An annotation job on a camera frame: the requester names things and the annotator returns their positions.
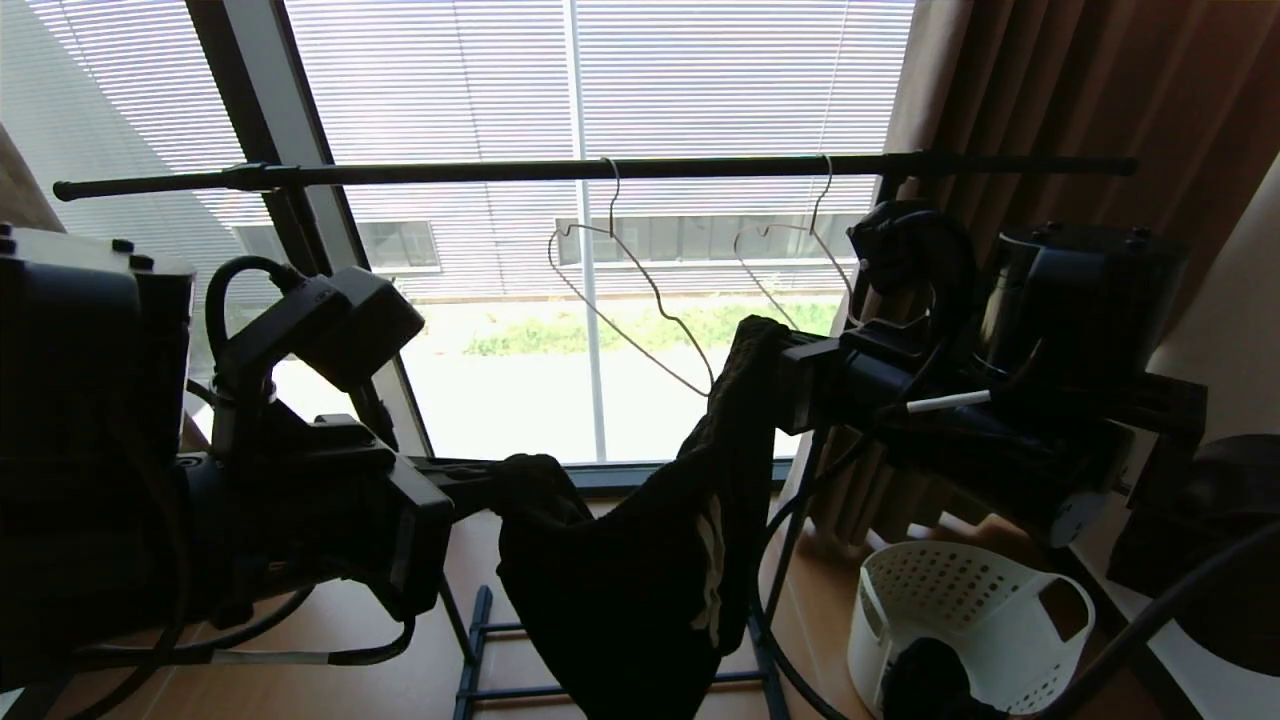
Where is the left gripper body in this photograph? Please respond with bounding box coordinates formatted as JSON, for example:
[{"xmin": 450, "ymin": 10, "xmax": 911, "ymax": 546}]
[{"xmin": 190, "ymin": 415, "xmax": 456, "ymax": 626}]

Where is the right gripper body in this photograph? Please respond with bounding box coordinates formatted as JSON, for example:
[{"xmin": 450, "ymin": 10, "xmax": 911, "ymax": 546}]
[{"xmin": 775, "ymin": 328, "xmax": 953, "ymax": 435}]

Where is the pink clothes hanger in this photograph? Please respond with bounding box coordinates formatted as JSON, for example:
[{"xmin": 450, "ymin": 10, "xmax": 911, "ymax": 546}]
[
  {"xmin": 735, "ymin": 155, "xmax": 857, "ymax": 333},
  {"xmin": 547, "ymin": 157, "xmax": 717, "ymax": 398}
]

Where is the black garment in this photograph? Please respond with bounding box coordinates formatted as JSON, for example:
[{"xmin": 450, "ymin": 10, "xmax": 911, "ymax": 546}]
[{"xmin": 495, "ymin": 315, "xmax": 801, "ymax": 720}]

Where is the white laundry basket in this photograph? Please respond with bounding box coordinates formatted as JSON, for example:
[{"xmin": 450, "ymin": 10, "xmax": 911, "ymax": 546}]
[{"xmin": 848, "ymin": 540, "xmax": 1096, "ymax": 716}]

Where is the heap of clothes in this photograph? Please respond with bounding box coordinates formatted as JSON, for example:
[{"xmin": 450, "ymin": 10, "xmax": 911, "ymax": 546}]
[{"xmin": 880, "ymin": 637, "xmax": 1011, "ymax": 720}]

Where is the black clothes rack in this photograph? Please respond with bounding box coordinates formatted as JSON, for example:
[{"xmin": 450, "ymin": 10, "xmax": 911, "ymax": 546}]
[{"xmin": 52, "ymin": 150, "xmax": 1139, "ymax": 720}]

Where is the window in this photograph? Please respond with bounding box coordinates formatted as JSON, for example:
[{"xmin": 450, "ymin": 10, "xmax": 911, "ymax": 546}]
[{"xmin": 0, "ymin": 0, "xmax": 916, "ymax": 491}]

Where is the brown curtain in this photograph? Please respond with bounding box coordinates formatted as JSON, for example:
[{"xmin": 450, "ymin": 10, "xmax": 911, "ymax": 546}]
[
  {"xmin": 0, "ymin": 122, "xmax": 63, "ymax": 236},
  {"xmin": 795, "ymin": 0, "xmax": 1280, "ymax": 561}
]

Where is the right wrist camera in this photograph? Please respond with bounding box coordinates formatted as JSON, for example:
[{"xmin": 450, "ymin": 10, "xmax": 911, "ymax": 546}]
[{"xmin": 848, "ymin": 200, "xmax": 979, "ymax": 336}]

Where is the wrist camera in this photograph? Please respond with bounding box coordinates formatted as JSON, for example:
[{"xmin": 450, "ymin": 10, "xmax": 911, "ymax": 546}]
[
  {"xmin": 205, "ymin": 256, "xmax": 427, "ymax": 456},
  {"xmin": 848, "ymin": 200, "xmax": 979, "ymax": 336}
]

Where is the black cable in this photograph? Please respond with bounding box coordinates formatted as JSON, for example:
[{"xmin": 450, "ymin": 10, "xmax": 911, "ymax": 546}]
[
  {"xmin": 750, "ymin": 425, "xmax": 881, "ymax": 720},
  {"xmin": 60, "ymin": 585, "xmax": 419, "ymax": 720},
  {"xmin": 1030, "ymin": 520, "xmax": 1280, "ymax": 720}
]

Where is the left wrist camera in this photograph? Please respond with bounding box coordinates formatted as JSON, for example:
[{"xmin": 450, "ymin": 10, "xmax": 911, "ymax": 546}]
[{"xmin": 205, "ymin": 256, "xmax": 427, "ymax": 456}]

